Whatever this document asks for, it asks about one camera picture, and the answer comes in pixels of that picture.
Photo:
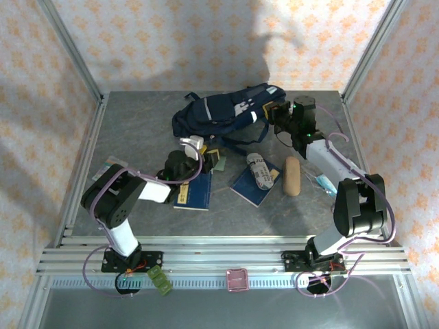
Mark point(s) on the light green card holder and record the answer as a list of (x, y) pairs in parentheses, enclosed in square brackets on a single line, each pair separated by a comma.
[(221, 164)]

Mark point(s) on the blue notebook with yellow label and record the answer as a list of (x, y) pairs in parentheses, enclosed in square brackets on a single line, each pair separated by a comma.
[(199, 192)]

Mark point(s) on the plain blue notebook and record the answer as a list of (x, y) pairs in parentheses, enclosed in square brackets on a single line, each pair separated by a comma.
[(247, 188)]

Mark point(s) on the newspaper print pencil pouch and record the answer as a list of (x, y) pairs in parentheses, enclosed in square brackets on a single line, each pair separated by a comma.
[(260, 171)]

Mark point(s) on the brown cork glasses case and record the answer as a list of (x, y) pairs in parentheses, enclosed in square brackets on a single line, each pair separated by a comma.
[(291, 176)]

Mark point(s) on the navy blue backpack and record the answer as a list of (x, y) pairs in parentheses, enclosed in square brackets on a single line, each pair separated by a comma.
[(219, 109)]

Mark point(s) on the blue face mask pack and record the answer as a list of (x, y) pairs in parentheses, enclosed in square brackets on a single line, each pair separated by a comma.
[(326, 183)]

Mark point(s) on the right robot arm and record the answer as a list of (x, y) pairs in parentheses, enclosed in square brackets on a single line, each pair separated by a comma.
[(360, 209)]

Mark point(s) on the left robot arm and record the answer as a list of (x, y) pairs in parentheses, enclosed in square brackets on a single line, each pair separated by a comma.
[(118, 202)]

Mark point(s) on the green white paper packet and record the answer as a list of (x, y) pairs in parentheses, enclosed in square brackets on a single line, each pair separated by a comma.
[(103, 169)]

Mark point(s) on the green button pad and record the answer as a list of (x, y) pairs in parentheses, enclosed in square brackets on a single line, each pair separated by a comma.
[(159, 279)]

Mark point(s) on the pink square tray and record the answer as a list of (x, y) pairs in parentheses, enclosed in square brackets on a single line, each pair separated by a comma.
[(236, 280)]

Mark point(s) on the aluminium side rail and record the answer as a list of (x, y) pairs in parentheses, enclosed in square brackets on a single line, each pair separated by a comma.
[(91, 137), (356, 130)]

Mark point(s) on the aluminium mounting rail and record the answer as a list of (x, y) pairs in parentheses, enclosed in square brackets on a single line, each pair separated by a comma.
[(219, 253)]

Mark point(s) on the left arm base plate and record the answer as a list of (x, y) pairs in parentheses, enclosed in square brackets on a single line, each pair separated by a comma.
[(154, 257)]

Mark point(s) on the aluminium frame post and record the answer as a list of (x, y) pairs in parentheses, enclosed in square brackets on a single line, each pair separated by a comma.
[(72, 51), (373, 51)]

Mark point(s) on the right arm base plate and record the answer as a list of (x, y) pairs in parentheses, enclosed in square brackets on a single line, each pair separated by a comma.
[(291, 260)]

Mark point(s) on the aluminium lower frame bar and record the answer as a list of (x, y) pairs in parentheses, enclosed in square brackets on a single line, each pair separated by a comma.
[(34, 305), (415, 318)]

